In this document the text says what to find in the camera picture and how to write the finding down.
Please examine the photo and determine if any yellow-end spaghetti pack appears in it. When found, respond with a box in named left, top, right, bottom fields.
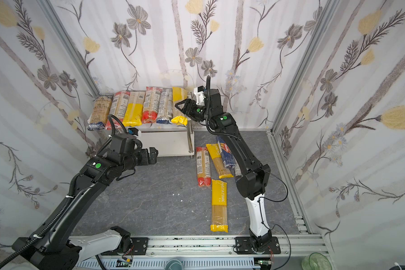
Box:
left=122, top=91, right=146, bottom=127

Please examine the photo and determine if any yellow-top spaghetti pack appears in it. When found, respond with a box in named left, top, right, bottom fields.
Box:
left=171, top=87, right=188, bottom=126

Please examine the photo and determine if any blue clear label spaghetti pack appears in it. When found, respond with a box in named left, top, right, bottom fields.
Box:
left=156, top=88, right=173, bottom=124

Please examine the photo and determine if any dark blue-top spaghetti pack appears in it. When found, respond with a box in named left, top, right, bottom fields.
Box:
left=87, top=94, right=113, bottom=131

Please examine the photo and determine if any blue Barilla spaghetti pack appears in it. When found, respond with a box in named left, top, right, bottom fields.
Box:
left=217, top=136, right=236, bottom=169

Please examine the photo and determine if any small red-end spaghetti pack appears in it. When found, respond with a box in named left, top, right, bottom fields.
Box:
left=196, top=147, right=212, bottom=187

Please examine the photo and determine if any yellow pastatime pack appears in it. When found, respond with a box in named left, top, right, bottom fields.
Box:
left=206, top=144, right=233, bottom=179
left=210, top=180, right=228, bottom=232

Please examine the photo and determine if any yellow Pastatime pack front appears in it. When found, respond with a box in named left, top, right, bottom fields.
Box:
left=210, top=180, right=228, bottom=232

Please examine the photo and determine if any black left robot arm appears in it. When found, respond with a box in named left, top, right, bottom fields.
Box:
left=0, top=127, right=159, bottom=270

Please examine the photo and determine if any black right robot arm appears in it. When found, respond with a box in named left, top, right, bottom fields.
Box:
left=175, top=75, right=272, bottom=253

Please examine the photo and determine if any white two-tier shelf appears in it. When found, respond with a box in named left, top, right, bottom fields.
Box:
left=102, top=114, right=195, bottom=157

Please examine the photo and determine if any clear blue-end spaghetti pack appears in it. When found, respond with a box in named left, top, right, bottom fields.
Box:
left=234, top=163, right=243, bottom=181

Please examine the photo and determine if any green glass bowl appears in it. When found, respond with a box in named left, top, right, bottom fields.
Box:
left=301, top=253, right=333, bottom=270

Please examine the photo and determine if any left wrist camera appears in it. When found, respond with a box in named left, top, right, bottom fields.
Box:
left=127, top=127, right=139, bottom=136

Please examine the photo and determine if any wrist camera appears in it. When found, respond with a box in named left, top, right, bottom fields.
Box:
left=127, top=127, right=139, bottom=136
left=193, top=86, right=205, bottom=106

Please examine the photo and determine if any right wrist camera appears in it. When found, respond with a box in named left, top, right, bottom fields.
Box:
left=193, top=86, right=205, bottom=106

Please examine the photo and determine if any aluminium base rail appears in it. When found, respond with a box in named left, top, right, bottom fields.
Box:
left=70, top=231, right=330, bottom=270

